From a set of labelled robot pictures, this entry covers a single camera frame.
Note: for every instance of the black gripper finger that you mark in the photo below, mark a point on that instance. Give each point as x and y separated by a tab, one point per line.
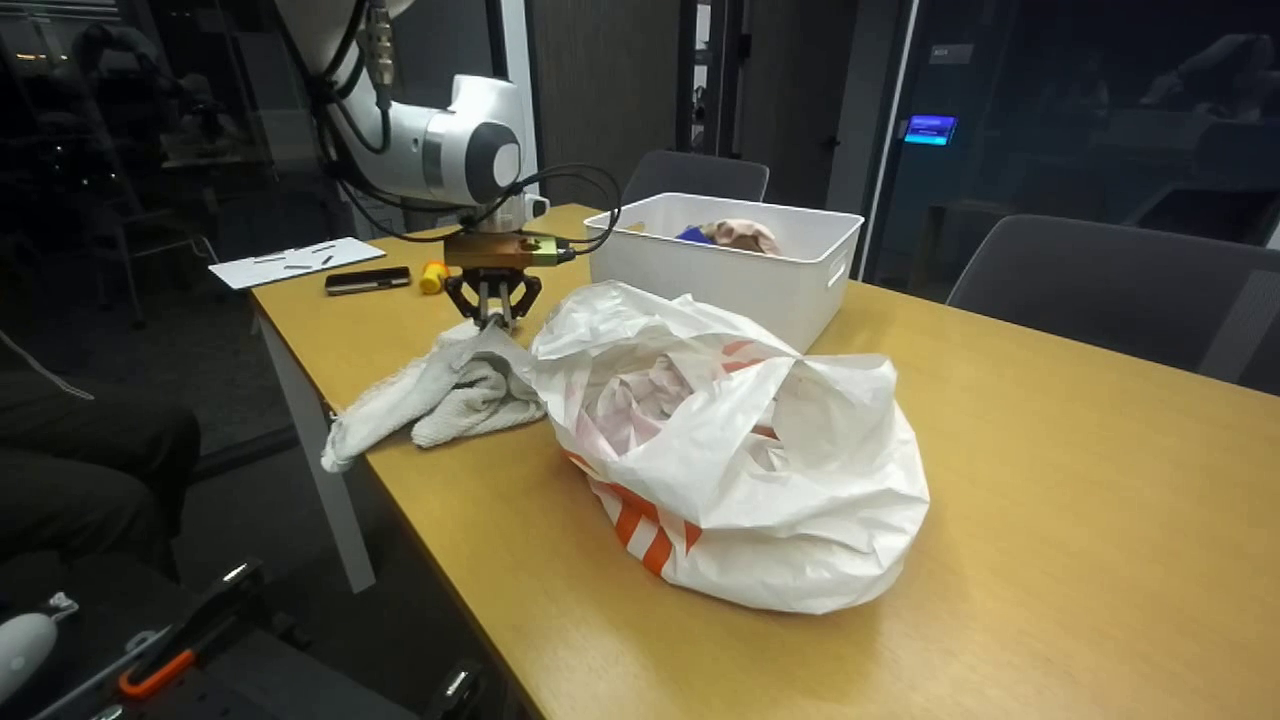
466	297
520	294

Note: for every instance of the small yellow cup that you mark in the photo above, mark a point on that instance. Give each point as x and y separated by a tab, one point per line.
429	279

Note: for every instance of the white board sheet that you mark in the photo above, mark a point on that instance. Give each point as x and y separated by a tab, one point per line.
292	262

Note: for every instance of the white plastic bin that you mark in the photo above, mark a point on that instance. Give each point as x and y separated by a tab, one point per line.
727	283

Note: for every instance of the white plastic bag orange print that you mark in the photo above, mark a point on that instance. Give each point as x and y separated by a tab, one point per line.
746	455

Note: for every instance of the pink plush toy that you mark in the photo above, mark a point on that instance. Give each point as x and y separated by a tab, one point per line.
742	239

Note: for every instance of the blue toy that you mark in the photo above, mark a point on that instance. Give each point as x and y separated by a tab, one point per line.
695	233

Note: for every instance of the black smartphone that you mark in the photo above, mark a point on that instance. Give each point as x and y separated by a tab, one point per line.
364	283

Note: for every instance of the white rounded object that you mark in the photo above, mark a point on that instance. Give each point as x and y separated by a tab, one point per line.
22	651

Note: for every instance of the grey table leg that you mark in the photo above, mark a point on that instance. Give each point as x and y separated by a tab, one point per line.
322	483

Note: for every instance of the white terry towel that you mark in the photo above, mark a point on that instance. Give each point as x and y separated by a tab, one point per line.
427	393

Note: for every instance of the dark grey office chair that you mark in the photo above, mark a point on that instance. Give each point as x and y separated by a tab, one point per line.
1120	284

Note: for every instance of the blue lit screen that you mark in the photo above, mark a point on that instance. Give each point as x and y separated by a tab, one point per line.
928	131

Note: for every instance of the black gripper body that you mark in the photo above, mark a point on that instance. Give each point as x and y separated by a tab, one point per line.
493	279

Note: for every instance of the person's dark trousered legs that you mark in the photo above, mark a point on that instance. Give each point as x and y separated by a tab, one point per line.
83	467

